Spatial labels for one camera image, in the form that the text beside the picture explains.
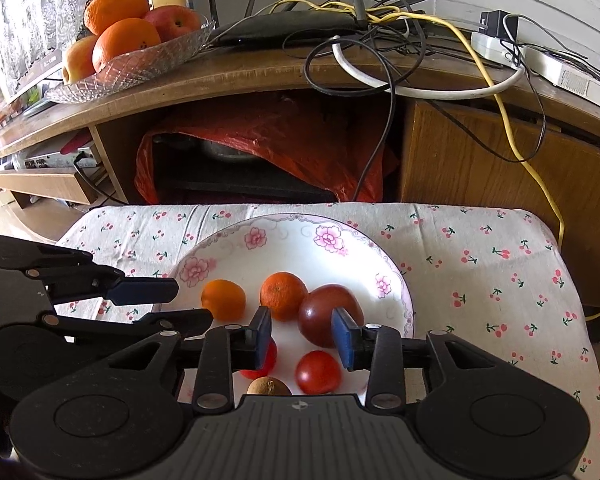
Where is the small orange mandarin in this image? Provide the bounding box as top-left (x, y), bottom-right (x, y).
top-left (200, 280), bottom-right (246, 323)
top-left (259, 272), bottom-right (309, 322)

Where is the small red tomato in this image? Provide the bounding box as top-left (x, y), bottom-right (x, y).
top-left (294, 350), bottom-right (342, 396)
top-left (239, 336), bottom-right (278, 380)

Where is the brown longan fruit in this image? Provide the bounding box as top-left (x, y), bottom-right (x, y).
top-left (247, 376), bottom-right (291, 396)

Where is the dark red large tomato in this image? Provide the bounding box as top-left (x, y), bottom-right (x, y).
top-left (298, 284), bottom-right (364, 348)

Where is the white floral ceramic bowl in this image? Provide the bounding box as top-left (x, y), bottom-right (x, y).
top-left (159, 214), bottom-right (414, 396)

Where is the cherry print tablecloth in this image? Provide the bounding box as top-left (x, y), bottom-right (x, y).
top-left (61, 203), bottom-right (600, 479)

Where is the red plastic bag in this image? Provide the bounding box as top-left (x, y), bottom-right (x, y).
top-left (134, 94), bottom-right (384, 204)

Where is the yellow apple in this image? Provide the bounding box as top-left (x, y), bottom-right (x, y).
top-left (62, 35), bottom-right (97, 84)

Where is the glass fruit dish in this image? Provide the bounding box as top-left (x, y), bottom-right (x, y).
top-left (46, 16), bottom-right (215, 104)

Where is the wooden tv cabinet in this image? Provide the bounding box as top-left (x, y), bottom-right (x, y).
top-left (0, 50), bottom-right (600, 307)

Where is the large orange front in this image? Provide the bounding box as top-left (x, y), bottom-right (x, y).
top-left (92, 18), bottom-right (161, 73)

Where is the large orange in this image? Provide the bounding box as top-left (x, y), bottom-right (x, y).
top-left (92, 18), bottom-right (161, 73)
top-left (84, 0), bottom-right (149, 36)

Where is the red apple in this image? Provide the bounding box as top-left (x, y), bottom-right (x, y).
top-left (144, 6), bottom-right (201, 42)

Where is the large orange top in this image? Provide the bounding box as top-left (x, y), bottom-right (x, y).
top-left (84, 0), bottom-right (149, 36)

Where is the white lace curtain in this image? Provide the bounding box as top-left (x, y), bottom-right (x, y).
top-left (0, 0), bottom-right (90, 98)

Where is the black wifi router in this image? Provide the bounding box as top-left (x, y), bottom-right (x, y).
top-left (204, 0), bottom-right (448, 51)

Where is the white power strip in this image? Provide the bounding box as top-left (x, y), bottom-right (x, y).
top-left (470, 32), bottom-right (600, 107)

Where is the black power adapter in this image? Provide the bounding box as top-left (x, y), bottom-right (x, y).
top-left (479, 10), bottom-right (518, 41)

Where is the white thick cable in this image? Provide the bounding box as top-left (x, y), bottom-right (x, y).
top-left (330, 34), bottom-right (527, 101)

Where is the yellow network cable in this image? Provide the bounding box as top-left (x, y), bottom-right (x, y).
top-left (270, 0), bottom-right (600, 323)

